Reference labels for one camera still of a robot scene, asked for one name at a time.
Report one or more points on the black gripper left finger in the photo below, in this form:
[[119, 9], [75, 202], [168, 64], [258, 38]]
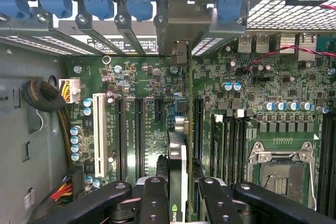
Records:
[[153, 203]]

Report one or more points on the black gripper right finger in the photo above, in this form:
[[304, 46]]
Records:
[[220, 203]]

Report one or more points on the black RAM slot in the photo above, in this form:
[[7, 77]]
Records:
[[333, 155], [240, 142], [325, 155], [229, 150]]

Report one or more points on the CPU socket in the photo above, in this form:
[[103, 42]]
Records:
[[281, 179]]

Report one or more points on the long black expansion slot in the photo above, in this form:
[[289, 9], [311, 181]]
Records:
[[198, 129], [121, 140]]

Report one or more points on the white expansion slot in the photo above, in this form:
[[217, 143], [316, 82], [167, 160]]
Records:
[[99, 134]]

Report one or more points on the short black expansion slot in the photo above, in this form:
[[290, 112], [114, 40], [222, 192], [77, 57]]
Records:
[[159, 110]]

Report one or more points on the green motherboard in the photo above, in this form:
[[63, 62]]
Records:
[[262, 82]]

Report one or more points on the white power connector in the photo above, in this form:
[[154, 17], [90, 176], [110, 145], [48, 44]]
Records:
[[69, 90]]

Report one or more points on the open black PC case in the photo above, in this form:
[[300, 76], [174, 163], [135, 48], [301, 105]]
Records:
[[26, 134]]

